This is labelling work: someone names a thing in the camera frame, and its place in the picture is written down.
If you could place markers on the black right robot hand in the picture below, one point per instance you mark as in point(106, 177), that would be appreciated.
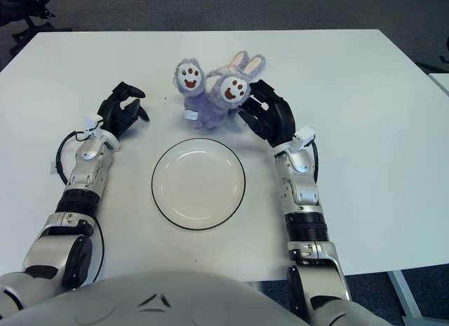
point(277, 122)

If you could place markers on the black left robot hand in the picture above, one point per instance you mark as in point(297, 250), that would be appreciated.
point(112, 115)

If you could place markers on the purple plush bunny doll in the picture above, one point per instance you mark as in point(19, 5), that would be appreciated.
point(210, 112)

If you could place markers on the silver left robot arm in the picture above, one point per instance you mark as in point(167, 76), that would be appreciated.
point(87, 168)

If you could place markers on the white plate with black rim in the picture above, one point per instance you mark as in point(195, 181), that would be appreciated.
point(198, 184)

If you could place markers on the black office chair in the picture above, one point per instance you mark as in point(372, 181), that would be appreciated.
point(14, 7)

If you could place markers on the white side desk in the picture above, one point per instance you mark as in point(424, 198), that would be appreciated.
point(440, 82)

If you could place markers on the silver robot torso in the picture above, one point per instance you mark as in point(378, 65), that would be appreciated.
point(158, 305)

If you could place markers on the white table leg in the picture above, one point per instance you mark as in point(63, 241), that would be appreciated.
point(403, 292)

